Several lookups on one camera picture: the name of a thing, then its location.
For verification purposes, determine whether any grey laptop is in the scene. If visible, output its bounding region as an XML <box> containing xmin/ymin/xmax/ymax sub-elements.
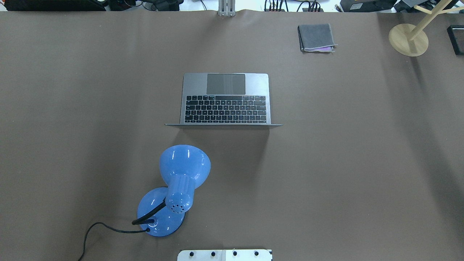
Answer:
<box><xmin>177</xmin><ymin>72</ymin><xmax>277</xmax><ymax>127</ymax></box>

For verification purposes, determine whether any blue desk lamp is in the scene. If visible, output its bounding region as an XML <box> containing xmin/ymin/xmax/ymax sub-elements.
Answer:
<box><xmin>132</xmin><ymin>144</ymin><xmax>211</xmax><ymax>237</ymax></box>

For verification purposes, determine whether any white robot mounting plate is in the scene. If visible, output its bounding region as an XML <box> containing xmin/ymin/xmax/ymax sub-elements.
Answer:
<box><xmin>177</xmin><ymin>249</ymin><xmax>273</xmax><ymax>261</ymax></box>

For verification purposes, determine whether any folded grey cloth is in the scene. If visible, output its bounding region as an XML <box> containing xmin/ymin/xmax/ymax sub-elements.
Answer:
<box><xmin>297</xmin><ymin>23</ymin><xmax>337</xmax><ymax>53</ymax></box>

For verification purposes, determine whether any wooden cup stand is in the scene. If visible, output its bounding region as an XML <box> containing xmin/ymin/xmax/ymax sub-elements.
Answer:
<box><xmin>388</xmin><ymin>0</ymin><xmax>464</xmax><ymax>57</ymax></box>

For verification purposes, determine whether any black tray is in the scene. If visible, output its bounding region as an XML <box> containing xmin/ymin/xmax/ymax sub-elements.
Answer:
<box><xmin>447</xmin><ymin>25</ymin><xmax>464</xmax><ymax>55</ymax></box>

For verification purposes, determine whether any aluminium frame post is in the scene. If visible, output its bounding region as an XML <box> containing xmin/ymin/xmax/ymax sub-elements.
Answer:
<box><xmin>218</xmin><ymin>0</ymin><xmax>236</xmax><ymax>17</ymax></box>

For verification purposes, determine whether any black lamp power cable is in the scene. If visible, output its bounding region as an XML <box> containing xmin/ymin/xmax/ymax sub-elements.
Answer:
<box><xmin>78</xmin><ymin>222</ymin><xmax>150</xmax><ymax>261</ymax></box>

